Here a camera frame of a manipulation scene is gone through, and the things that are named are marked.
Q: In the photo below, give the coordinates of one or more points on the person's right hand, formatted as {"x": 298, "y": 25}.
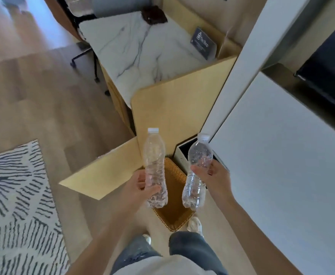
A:
{"x": 219, "y": 181}

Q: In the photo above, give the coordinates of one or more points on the person's left hand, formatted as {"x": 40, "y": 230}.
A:
{"x": 133, "y": 194}

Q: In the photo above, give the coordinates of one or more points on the person's right thumb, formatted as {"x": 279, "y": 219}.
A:
{"x": 199, "y": 169}

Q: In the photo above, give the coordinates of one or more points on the person's left thumb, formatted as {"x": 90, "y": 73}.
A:
{"x": 152, "y": 191}

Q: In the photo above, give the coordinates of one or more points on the rounded clear plastic bottle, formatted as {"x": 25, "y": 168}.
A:
{"x": 196, "y": 174}

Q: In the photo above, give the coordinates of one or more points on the tall clear plastic bottle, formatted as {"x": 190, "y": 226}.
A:
{"x": 155, "y": 168}

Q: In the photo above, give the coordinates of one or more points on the person's right forearm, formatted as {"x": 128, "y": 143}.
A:
{"x": 259, "y": 237}

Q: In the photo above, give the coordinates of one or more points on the person's left forearm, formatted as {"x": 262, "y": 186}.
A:
{"x": 101, "y": 239}

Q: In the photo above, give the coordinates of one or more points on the white box with black inside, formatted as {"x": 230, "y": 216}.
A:
{"x": 181, "y": 156}

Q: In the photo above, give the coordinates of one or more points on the woven wicker basket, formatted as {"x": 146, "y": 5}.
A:
{"x": 173, "y": 209}

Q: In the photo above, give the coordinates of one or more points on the white left shoe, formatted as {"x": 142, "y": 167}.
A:
{"x": 147, "y": 238}

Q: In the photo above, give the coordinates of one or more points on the white shoe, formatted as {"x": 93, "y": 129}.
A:
{"x": 147, "y": 238}
{"x": 195, "y": 224}

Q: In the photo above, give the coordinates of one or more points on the light wood cabinet door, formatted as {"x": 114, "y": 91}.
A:
{"x": 107, "y": 173}

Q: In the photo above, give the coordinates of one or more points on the white right shoe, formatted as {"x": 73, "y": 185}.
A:
{"x": 195, "y": 224}

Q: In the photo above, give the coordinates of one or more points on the light wood marble-top cabinet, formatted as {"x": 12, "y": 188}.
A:
{"x": 179, "y": 103}

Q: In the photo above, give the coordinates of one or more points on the blue jeans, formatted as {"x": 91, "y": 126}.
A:
{"x": 193, "y": 249}

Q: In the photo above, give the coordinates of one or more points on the white shirt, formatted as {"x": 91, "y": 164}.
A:
{"x": 164, "y": 266}

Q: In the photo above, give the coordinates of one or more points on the large white furniture panel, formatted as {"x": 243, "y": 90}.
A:
{"x": 287, "y": 174}

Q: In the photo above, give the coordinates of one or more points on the dark blue sign card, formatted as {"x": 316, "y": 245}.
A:
{"x": 203, "y": 43}

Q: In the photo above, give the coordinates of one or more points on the white and navy patterned rug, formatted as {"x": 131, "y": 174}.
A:
{"x": 15, "y": 211}

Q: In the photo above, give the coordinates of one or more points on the black office chair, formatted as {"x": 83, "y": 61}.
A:
{"x": 82, "y": 51}

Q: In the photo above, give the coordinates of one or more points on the dark brown crumpled object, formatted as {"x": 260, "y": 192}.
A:
{"x": 153, "y": 14}

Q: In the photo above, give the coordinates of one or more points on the dark blue upholstered furniture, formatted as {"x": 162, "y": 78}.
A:
{"x": 330, "y": 65}

